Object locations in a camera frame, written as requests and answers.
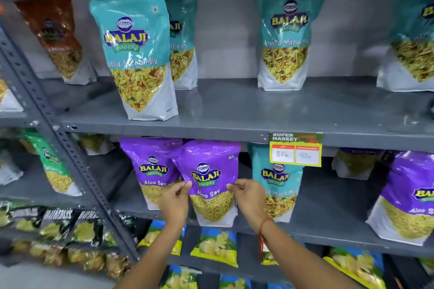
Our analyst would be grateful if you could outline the person's left hand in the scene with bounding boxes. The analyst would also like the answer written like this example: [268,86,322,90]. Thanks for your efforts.
[159,180,193,230]

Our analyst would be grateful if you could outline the person's right hand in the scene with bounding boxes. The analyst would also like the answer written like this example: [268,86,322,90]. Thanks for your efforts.
[226,178,271,232]

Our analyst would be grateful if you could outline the purple snack packet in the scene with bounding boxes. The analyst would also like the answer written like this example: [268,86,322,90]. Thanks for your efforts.
[172,140,241,228]
[366,150,434,247]
[119,137,184,211]
[331,147,384,181]

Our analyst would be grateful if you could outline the person's left forearm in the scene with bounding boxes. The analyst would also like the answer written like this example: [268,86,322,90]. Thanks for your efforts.
[113,221,186,289]

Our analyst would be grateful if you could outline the person's right forearm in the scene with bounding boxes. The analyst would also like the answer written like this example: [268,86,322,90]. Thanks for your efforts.
[259,219,361,289]

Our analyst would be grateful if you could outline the teal snack mix packet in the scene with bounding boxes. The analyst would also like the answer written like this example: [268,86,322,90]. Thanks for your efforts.
[253,0,333,92]
[89,0,179,121]
[162,0,199,91]
[376,0,434,92]
[247,143,304,224]

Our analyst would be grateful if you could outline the red thread wrist band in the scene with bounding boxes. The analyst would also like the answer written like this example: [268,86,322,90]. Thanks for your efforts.
[257,217,275,263]

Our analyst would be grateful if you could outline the yellow price tag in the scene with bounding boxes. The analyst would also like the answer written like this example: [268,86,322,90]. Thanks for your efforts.
[269,132,323,168]

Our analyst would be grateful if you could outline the row of blue chip packets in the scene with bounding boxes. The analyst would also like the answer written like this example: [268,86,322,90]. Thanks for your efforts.
[138,220,434,289]

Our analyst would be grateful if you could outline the grey metal shelf rack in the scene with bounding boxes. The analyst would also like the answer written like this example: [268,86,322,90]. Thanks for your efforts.
[0,0,434,289]

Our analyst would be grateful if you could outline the white bottomed snack packet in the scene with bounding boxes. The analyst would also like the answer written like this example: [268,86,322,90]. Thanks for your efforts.
[0,75,24,112]
[0,149,24,186]
[72,133,116,156]

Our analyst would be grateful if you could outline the row of golden snack packets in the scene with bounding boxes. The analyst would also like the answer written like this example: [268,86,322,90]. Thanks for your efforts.
[10,240,132,281]

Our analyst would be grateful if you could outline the green snack packet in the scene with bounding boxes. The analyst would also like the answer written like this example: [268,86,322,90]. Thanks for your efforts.
[20,129,83,197]

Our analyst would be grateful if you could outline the row of black snack packets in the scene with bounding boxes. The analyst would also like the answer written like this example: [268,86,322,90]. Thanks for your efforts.
[0,201,137,249]

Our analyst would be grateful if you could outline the brown snack mix packet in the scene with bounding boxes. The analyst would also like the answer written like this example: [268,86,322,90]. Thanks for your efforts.
[14,0,98,85]

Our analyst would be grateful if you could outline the grey perforated rack post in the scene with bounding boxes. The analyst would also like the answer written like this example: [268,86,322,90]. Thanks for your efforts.
[0,26,140,263]

